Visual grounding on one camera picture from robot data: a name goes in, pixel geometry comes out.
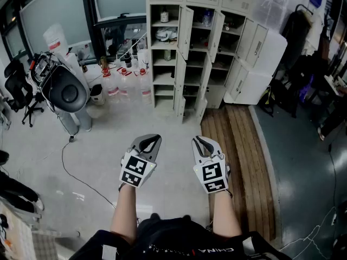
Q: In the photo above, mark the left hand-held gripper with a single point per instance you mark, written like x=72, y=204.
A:
x=135, y=166

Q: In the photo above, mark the small black bottle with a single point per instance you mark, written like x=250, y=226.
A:
x=127, y=60

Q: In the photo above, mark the wooden slat platform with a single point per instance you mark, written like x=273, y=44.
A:
x=238, y=158

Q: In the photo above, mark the white paper bag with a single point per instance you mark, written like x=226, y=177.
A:
x=142, y=58

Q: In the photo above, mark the white metal locker cabinet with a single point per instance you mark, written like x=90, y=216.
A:
x=162, y=80

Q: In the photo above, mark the person's right forearm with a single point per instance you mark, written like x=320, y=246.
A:
x=223, y=215

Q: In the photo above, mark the blue tinted water bottle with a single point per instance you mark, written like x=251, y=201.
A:
x=207, y=18

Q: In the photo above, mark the brown glass bottle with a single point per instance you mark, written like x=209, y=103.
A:
x=84, y=68

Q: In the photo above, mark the small green jar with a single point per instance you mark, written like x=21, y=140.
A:
x=168, y=55

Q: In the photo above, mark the yellow black bag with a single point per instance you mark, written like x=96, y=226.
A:
x=267, y=99

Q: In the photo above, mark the golden jar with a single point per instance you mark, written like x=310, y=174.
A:
x=103, y=61

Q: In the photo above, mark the person's left black shoe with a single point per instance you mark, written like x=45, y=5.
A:
x=155, y=215

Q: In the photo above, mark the small black object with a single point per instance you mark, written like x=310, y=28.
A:
x=172, y=74

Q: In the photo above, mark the plastic wrapped white panel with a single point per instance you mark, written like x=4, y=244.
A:
x=273, y=4

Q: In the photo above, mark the black mesh office chair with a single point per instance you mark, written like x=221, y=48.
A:
x=16, y=85

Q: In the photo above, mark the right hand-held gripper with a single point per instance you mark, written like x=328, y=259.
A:
x=214, y=172

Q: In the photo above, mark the person's left forearm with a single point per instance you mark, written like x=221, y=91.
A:
x=123, y=213

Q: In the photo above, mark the rack of hanging coats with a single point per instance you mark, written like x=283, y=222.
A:
x=295, y=36

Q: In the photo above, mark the clear water jug red label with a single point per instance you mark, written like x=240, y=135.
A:
x=55, y=41

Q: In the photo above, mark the black framed window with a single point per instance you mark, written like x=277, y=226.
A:
x=88, y=9

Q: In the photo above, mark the white water dispenser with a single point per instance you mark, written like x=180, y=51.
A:
x=73, y=59

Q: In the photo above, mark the person's black shoe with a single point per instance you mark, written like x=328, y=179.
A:
x=187, y=217
x=155, y=215

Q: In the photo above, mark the white cloth bundle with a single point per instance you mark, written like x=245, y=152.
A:
x=166, y=34

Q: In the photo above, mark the person's right black shoe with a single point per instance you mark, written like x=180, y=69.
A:
x=187, y=217

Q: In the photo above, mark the purple bag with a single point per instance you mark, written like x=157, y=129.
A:
x=306, y=89

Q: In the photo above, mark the small white waste bin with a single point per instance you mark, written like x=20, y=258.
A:
x=96, y=95

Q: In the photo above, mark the black round device on stand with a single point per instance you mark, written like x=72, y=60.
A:
x=67, y=91

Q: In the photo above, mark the person's black shirt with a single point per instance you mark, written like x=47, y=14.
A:
x=173, y=240

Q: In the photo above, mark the cabinet door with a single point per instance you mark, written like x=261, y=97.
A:
x=185, y=28

